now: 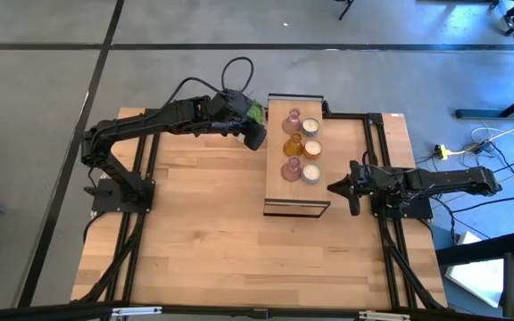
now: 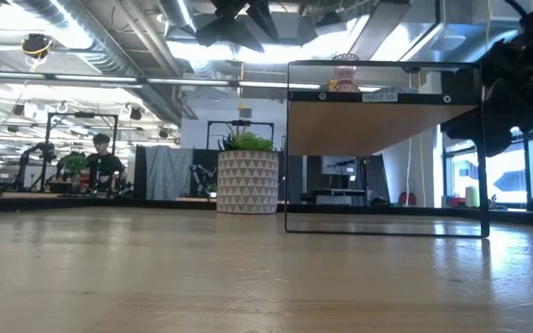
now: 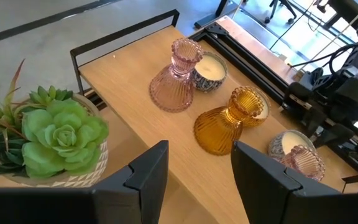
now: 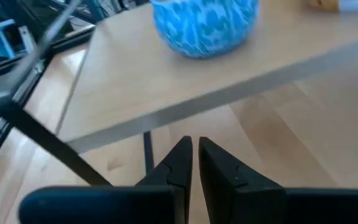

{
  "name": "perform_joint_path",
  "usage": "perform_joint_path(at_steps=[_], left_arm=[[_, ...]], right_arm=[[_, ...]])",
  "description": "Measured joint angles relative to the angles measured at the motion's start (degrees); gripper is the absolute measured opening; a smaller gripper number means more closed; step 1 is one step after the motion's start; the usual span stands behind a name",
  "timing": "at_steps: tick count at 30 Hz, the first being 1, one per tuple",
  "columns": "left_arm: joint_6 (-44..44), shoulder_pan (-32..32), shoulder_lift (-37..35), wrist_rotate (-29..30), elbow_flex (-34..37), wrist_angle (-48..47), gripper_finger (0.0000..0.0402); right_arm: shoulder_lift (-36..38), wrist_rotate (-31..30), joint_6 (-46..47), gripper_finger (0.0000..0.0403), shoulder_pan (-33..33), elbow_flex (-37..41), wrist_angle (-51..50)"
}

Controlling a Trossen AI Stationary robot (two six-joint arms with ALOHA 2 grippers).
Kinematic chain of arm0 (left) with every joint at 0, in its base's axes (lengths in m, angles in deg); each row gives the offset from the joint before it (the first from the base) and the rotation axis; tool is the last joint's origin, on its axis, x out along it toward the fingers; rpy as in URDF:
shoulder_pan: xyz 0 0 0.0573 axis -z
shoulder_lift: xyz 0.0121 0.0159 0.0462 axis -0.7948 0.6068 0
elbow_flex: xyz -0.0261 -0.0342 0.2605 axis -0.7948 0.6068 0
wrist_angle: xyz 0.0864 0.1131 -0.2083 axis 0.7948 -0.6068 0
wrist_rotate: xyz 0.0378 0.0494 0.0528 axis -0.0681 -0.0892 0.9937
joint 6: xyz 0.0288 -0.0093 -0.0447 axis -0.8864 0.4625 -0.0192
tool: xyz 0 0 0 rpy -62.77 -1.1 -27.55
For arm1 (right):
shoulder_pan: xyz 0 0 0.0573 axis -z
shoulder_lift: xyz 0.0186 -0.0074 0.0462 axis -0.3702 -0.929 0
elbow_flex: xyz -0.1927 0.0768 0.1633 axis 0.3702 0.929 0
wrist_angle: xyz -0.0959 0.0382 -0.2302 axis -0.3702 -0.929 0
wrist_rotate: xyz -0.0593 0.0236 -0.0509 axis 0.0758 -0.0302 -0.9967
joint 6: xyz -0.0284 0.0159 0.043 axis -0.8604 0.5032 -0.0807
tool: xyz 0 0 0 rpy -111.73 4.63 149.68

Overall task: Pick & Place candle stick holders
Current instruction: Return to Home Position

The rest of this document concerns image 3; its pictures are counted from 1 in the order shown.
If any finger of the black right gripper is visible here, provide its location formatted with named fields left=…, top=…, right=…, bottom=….
left=314, top=124, right=356, bottom=149
left=303, top=107, right=326, bottom=129

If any black aluminium table frame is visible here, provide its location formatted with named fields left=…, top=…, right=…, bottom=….
left=191, top=21, right=358, bottom=187

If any yellow power plug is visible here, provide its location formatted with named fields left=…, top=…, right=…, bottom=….
left=292, top=70, right=306, bottom=82

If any blue patterned tin candle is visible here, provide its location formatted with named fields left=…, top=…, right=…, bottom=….
left=192, top=52, right=229, bottom=93
left=268, top=129, right=317, bottom=162

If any pink ribbed glass candle holder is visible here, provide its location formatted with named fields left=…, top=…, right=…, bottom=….
left=149, top=37, right=204, bottom=113
left=279, top=144, right=327, bottom=182

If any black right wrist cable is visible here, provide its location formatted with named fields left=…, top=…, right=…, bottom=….
left=290, top=42, right=358, bottom=77

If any succulent in patterned white pot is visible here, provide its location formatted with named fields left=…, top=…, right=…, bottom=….
left=0, top=58, right=110, bottom=189

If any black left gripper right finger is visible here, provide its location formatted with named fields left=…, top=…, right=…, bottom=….
left=231, top=141, right=332, bottom=224

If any wooden shelf with black frame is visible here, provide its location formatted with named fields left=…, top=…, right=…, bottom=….
left=70, top=8, right=358, bottom=224

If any office chair star base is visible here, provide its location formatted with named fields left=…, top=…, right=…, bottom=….
left=264, top=0, right=298, bottom=25

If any amber ribbed glass candle holder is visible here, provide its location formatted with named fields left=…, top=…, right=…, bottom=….
left=193, top=86, right=265, bottom=156

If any black desk foot bar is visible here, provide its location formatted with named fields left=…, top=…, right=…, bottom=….
left=193, top=0, right=239, bottom=29

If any gold tin candle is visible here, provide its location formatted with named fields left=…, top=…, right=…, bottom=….
left=242, top=88, right=272, bottom=128

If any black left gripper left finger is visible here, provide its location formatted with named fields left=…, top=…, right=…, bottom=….
left=92, top=140, right=169, bottom=224

